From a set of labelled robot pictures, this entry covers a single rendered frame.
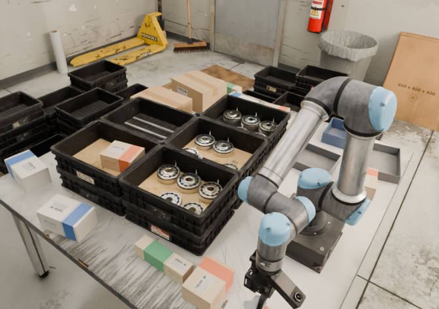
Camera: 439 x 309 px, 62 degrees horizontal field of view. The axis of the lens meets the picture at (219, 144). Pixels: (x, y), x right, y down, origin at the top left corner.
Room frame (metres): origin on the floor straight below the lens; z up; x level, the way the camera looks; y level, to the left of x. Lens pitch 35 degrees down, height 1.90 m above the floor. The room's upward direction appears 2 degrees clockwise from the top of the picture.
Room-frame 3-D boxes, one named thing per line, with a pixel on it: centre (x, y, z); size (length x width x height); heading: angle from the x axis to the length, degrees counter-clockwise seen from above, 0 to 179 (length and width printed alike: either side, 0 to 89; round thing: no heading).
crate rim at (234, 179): (1.14, 0.16, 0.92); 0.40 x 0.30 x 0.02; 61
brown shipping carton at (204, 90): (2.20, 0.15, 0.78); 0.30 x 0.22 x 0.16; 48
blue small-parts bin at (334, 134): (1.83, -0.70, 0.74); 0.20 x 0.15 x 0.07; 151
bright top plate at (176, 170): (1.25, 0.22, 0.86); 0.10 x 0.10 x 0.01
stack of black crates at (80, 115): (2.32, 0.96, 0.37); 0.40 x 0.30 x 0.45; 146
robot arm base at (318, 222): (1.06, -0.37, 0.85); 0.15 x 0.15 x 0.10
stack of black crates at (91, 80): (2.88, 1.06, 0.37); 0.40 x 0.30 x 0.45; 146
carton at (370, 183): (1.39, -0.71, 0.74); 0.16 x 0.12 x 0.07; 159
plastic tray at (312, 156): (1.58, -0.49, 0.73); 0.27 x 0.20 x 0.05; 56
